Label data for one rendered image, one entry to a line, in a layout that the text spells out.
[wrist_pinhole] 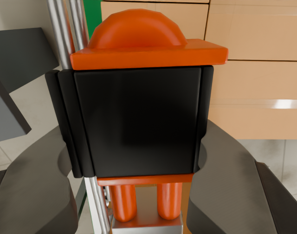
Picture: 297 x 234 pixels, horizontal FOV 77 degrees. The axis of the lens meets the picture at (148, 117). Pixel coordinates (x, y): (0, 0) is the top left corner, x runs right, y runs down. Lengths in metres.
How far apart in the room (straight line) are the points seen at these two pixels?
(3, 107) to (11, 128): 0.08
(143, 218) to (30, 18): 1.43
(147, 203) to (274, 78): 0.89
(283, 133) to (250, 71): 0.40
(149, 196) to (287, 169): 2.16
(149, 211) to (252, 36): 0.81
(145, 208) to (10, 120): 0.68
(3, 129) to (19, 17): 0.87
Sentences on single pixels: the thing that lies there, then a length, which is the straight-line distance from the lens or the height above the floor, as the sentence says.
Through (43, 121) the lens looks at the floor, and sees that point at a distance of 1.72.
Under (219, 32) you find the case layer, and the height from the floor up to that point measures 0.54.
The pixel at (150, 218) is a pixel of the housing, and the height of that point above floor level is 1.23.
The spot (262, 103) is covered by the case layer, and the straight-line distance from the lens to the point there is 1.03.
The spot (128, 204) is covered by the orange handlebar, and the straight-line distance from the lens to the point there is 0.17.
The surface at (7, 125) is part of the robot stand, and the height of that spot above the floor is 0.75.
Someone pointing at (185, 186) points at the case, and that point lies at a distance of 0.94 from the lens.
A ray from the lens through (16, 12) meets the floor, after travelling 1.55.
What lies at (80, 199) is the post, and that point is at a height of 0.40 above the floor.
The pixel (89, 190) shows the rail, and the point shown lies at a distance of 1.16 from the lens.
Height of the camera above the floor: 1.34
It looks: 62 degrees down
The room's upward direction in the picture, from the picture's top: 177 degrees clockwise
